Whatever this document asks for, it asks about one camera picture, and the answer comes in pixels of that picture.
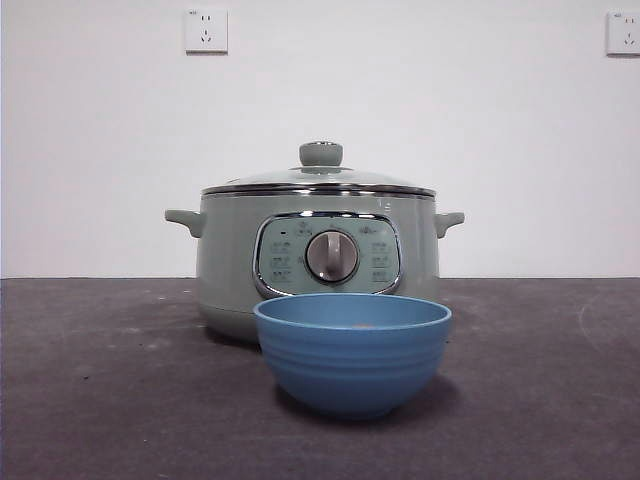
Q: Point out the pale green electric steamer pot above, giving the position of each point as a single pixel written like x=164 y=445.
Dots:
x=225 y=260

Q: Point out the blue ribbed bowl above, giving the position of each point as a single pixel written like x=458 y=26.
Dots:
x=352 y=365

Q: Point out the white wall socket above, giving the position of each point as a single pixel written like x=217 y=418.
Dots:
x=206 y=31
x=624 y=33

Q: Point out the glass lid with green knob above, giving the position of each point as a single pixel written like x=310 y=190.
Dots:
x=320 y=155

